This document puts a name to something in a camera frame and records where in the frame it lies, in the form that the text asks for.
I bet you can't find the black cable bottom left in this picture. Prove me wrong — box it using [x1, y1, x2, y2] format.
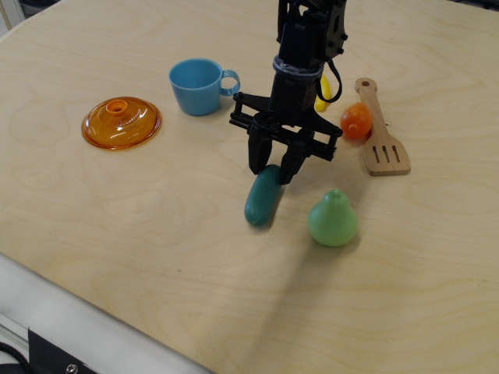
[0, 341, 32, 374]

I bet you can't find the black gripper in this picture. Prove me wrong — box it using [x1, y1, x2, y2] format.
[230, 69, 342, 185]

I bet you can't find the blue plastic cup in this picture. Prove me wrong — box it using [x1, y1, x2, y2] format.
[168, 58, 241, 116]

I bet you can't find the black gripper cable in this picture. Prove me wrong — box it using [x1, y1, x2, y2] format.
[320, 58, 343, 104]

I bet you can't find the green toy pear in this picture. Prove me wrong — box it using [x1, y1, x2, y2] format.
[307, 189, 358, 247]

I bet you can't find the orange toy fruit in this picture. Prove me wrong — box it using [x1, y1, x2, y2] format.
[340, 102, 373, 139]

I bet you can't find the wooden slotted spatula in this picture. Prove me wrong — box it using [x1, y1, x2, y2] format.
[355, 78, 411, 176]

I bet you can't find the orange transparent pot lid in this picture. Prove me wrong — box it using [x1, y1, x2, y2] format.
[81, 97, 162, 150]

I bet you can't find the yellow toy banana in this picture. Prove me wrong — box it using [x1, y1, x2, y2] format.
[314, 75, 331, 112]

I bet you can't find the dark green toy cucumber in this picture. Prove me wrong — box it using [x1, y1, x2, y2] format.
[244, 164, 281, 227]

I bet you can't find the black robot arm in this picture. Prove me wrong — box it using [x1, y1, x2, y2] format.
[230, 1, 348, 185]

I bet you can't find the black bracket with screw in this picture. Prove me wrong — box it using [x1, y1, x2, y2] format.
[28, 330, 97, 374]

